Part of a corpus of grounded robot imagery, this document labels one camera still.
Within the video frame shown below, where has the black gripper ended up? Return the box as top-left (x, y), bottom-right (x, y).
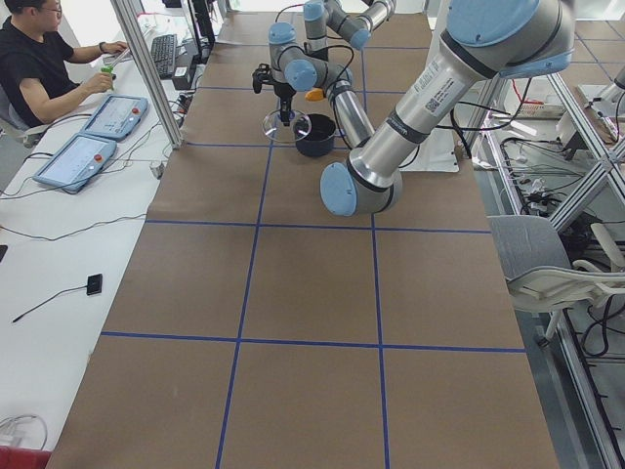
top-left (273, 82), bottom-right (296, 126)

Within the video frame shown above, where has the glass lid blue knob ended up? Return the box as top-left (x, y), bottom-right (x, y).
top-left (262, 109), bottom-right (312, 144)

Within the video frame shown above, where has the yellow toy corn cob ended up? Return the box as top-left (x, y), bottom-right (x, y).
top-left (305, 88), bottom-right (325, 102)

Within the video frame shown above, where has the dark blue saucepan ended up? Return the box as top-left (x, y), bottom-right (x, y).
top-left (294, 113), bottom-right (337, 157)

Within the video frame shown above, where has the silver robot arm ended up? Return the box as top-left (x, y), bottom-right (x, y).
top-left (303, 0), bottom-right (396, 60)
top-left (252, 0), bottom-right (575, 217)

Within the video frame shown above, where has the black monitor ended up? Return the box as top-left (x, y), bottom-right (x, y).
top-left (187, 0), bottom-right (216, 64)

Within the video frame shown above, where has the black keyboard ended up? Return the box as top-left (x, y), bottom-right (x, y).
top-left (150, 34), bottom-right (178, 79)

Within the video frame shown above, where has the upper blue teach pendant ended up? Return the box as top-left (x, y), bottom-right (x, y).
top-left (81, 94), bottom-right (148, 142)

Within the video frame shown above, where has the blue teach pendant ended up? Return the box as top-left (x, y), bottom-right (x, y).
top-left (81, 94), bottom-right (148, 142)
top-left (33, 133), bottom-right (117, 193)

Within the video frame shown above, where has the green bottle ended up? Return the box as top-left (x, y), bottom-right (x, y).
top-left (100, 64), bottom-right (116, 82)

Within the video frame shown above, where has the brown paper table mat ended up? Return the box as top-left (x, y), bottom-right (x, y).
top-left (49, 12), bottom-right (558, 468)

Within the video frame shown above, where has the lower blue teach pendant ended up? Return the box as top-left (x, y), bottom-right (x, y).
top-left (33, 133), bottom-right (117, 193)

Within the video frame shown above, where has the person in black shirt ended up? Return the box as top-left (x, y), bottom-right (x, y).
top-left (1, 1), bottom-right (128, 128)

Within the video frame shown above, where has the small black puck device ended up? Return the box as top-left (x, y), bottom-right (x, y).
top-left (86, 274), bottom-right (104, 296)

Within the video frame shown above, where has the grey white office chair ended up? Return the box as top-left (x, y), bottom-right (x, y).
top-left (488, 215), bottom-right (624, 346)

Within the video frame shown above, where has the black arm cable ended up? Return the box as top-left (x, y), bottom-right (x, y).
top-left (321, 46), bottom-right (357, 92)

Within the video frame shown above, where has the aluminium frame post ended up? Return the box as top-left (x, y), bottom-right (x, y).
top-left (110, 0), bottom-right (183, 149)

